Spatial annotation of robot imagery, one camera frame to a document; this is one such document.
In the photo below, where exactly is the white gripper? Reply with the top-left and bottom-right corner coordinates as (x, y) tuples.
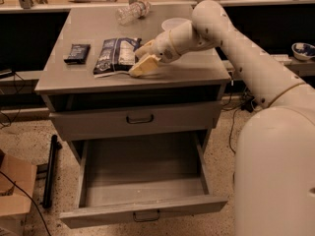
(129, 30), (180, 77)

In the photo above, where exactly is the blue chip bag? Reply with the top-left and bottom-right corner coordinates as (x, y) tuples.
(93, 37), (141, 78)

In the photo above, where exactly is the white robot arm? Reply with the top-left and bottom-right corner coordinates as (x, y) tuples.
(131, 0), (315, 236)

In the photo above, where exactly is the grey drawer cabinet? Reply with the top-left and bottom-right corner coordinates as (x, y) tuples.
(35, 4), (230, 158)

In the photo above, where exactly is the grey upper drawer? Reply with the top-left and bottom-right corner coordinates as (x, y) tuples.
(50, 101), (221, 141)

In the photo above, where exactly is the grey open lower drawer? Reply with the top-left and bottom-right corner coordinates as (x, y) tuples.
(60, 132), (227, 228)

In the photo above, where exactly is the white ceramic bowl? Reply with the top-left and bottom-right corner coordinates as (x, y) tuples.
(161, 18), (190, 31)

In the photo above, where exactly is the clear plastic water bottle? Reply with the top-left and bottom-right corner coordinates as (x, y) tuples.
(116, 1), (151, 26)

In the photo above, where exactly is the small black snack packet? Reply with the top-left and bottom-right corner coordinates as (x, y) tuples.
(64, 44), (91, 64)

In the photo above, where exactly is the black power adapter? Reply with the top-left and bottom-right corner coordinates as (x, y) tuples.
(241, 97), (257, 113)

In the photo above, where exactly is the black metal bar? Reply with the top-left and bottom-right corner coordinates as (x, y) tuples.
(42, 135), (62, 208)

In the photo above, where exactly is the brown cardboard box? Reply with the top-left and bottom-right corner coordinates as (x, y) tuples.
(0, 150), (36, 236)

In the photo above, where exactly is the black floor cable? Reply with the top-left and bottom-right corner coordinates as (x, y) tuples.
(227, 106), (242, 155)

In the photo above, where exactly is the black cable at box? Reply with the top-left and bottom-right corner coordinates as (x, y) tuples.
(0, 170), (52, 236)

